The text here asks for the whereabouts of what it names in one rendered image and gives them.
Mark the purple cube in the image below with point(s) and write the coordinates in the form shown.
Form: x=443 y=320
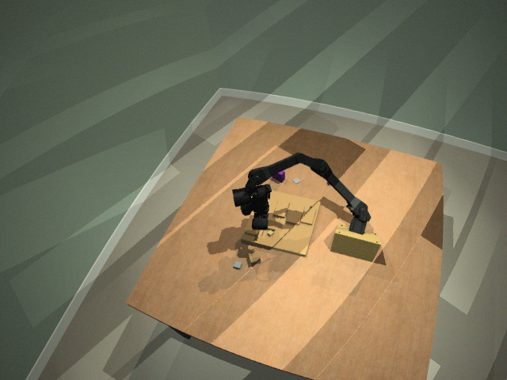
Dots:
x=279 y=176

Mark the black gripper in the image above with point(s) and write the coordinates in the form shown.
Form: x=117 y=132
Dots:
x=260 y=221

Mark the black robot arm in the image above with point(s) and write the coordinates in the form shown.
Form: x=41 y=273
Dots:
x=242 y=196

